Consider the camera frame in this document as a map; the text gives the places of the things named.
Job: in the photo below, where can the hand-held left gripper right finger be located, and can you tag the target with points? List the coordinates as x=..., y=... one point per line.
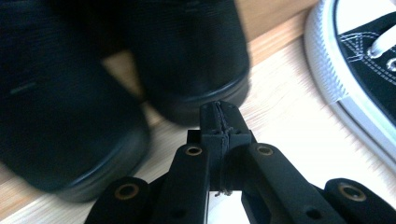
x=235, y=127

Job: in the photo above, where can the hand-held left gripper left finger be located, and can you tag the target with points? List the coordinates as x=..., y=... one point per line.
x=211, y=124

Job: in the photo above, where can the black knit shoe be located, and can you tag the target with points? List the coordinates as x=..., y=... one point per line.
x=190, y=53
x=62, y=109

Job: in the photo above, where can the black white canvas sneaker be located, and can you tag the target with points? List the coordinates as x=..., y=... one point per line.
x=367, y=77

